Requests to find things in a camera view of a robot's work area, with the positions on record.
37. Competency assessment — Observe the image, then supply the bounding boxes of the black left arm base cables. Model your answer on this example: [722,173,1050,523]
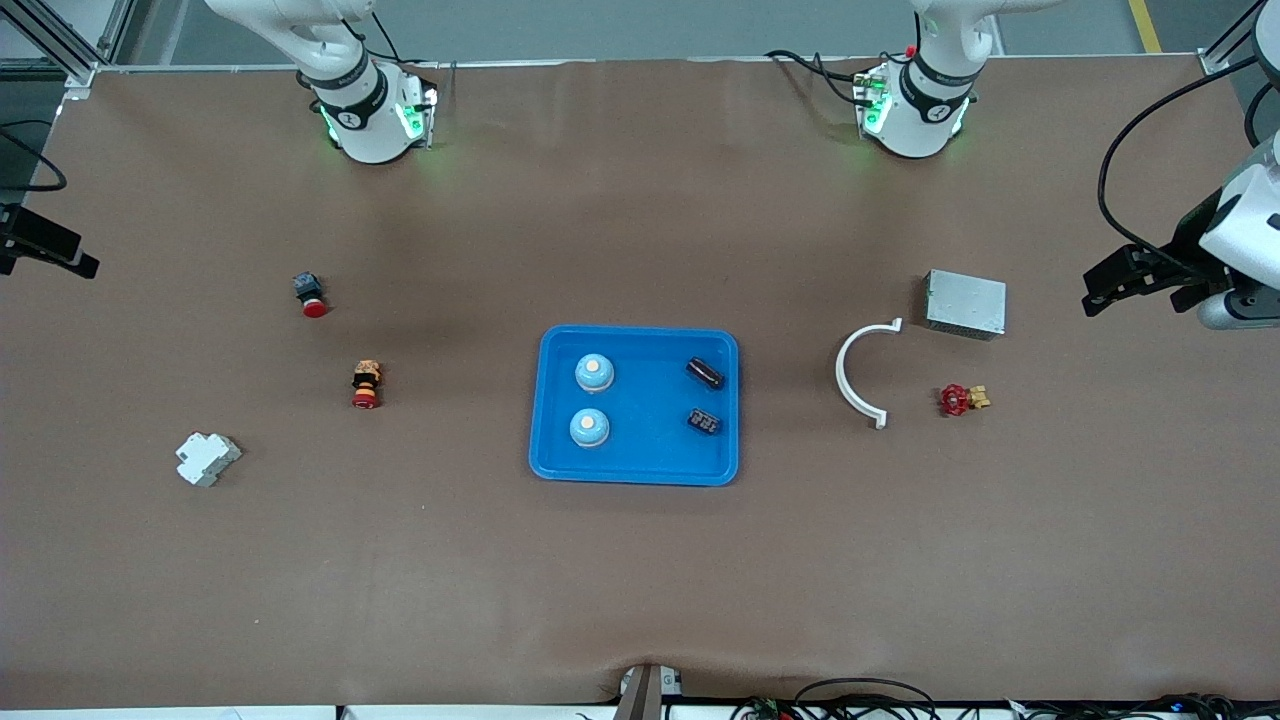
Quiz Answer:
[765,48,881,106]

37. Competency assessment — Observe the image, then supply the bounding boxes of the white circuit breaker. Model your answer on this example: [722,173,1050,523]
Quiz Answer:
[175,431,243,488]

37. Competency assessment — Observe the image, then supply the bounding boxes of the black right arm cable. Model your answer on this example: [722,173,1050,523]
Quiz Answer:
[0,125,68,193]

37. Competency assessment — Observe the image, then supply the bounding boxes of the grey metal box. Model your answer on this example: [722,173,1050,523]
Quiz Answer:
[923,269,1008,342]

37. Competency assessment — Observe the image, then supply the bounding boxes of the white curved plastic bracket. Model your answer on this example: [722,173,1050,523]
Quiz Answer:
[835,317,904,430]

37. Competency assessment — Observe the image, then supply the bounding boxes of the red valve with brass fitting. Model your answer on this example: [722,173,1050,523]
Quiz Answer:
[938,383,992,418]

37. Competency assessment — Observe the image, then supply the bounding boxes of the brown table cover mat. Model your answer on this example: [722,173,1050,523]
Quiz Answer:
[0,55,1280,711]

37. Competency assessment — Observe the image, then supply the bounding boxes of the black looped cable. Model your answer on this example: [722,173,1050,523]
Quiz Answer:
[795,677,938,720]

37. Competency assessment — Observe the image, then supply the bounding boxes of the blue plastic tray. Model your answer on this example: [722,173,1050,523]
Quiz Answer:
[528,325,741,488]

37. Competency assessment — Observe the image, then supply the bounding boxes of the black cable bundle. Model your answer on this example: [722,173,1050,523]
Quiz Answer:
[1010,692,1280,720]

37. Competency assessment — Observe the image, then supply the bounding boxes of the aluminium frame corner post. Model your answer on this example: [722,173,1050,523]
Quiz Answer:
[1198,0,1266,78]
[0,0,136,101]

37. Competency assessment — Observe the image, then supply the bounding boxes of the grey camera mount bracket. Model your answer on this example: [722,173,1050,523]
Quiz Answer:
[613,663,685,720]

